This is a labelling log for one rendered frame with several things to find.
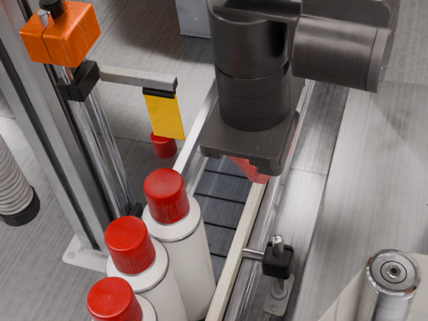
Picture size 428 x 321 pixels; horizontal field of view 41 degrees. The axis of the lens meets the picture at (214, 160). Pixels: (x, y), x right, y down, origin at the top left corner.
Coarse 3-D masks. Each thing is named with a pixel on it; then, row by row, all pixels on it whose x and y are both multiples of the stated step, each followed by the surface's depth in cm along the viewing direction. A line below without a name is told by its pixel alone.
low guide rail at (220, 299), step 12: (252, 192) 65; (252, 204) 64; (252, 216) 63; (240, 228) 62; (240, 240) 61; (240, 252) 60; (228, 264) 59; (228, 276) 58; (228, 288) 57; (216, 300) 56; (228, 300) 58; (216, 312) 56
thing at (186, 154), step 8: (216, 88) 70; (208, 96) 69; (216, 96) 69; (208, 104) 68; (200, 112) 67; (208, 112) 67; (200, 120) 66; (192, 128) 66; (200, 128) 66; (192, 136) 65; (200, 136) 66; (184, 144) 64; (192, 144) 64; (184, 152) 63; (192, 152) 64; (176, 160) 63; (184, 160) 63; (176, 168) 62; (184, 168) 62; (184, 176) 63
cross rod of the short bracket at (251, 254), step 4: (244, 248) 60; (248, 248) 61; (244, 252) 60; (248, 252) 60; (252, 252) 60; (256, 252) 60; (260, 252) 60; (244, 256) 60; (248, 256) 60; (252, 256) 60; (256, 256) 60; (260, 256) 60; (256, 260) 60; (260, 260) 60
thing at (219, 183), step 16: (208, 160) 73; (224, 160) 73; (208, 176) 71; (224, 176) 71; (240, 176) 71; (208, 192) 70; (224, 192) 70; (240, 192) 69; (208, 208) 68; (224, 208) 68; (240, 208) 68; (208, 224) 67; (224, 224) 66; (208, 240) 65; (224, 240) 65; (224, 256) 64
